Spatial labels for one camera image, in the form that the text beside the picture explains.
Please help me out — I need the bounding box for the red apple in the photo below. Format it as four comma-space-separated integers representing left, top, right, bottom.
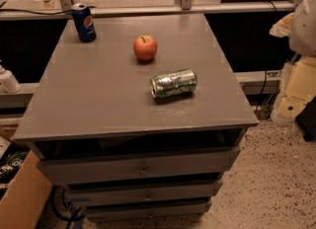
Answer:
133, 35, 158, 61

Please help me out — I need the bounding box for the middle grey drawer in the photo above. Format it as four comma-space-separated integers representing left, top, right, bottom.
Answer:
67, 180, 222, 207

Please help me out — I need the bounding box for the black cable at right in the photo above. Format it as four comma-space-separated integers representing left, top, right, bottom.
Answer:
254, 70, 270, 115

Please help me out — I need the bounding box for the grey drawer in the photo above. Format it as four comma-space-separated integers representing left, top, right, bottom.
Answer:
85, 198, 210, 221
67, 180, 222, 207
38, 147, 240, 185

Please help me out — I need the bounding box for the white pipe at left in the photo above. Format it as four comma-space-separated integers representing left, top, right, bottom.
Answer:
0, 65, 21, 94

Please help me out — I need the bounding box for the black cable under cabinet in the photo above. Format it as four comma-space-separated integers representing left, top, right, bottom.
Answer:
49, 187, 86, 223

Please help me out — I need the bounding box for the bottom grey drawer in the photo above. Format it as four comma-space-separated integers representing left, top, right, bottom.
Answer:
85, 198, 210, 221

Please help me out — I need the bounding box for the blue Pepsi can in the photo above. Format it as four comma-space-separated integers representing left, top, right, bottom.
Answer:
71, 3, 97, 42

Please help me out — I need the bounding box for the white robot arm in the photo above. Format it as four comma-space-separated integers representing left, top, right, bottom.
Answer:
270, 0, 316, 122

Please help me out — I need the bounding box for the top grey drawer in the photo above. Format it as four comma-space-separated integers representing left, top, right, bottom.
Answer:
38, 147, 240, 185

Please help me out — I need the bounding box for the grey drawer cabinet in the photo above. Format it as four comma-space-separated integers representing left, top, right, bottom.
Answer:
15, 15, 258, 213

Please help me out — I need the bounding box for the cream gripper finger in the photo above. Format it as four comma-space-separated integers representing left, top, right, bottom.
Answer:
276, 56, 316, 119

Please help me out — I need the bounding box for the black cable on rail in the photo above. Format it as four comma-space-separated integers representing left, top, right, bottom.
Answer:
0, 7, 73, 16

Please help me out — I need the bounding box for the green soda can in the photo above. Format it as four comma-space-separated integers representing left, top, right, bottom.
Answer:
150, 69, 198, 99

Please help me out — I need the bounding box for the cardboard box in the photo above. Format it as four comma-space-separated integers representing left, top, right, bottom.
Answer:
0, 151, 52, 229

